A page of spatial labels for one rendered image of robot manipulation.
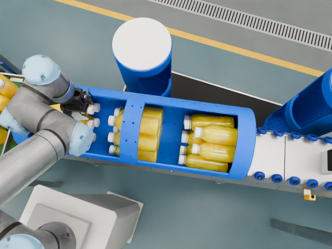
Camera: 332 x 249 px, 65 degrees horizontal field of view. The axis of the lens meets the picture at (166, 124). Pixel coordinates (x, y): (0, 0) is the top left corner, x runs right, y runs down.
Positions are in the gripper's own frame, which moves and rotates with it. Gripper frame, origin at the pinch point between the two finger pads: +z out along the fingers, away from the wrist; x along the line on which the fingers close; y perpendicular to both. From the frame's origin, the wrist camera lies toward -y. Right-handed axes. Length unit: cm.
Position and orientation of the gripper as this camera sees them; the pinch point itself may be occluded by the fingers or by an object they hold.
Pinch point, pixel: (78, 111)
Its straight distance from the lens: 100.3
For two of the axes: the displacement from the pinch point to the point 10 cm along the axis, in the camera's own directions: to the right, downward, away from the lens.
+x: 1.4, -9.6, 2.5
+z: 0.1, 2.6, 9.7
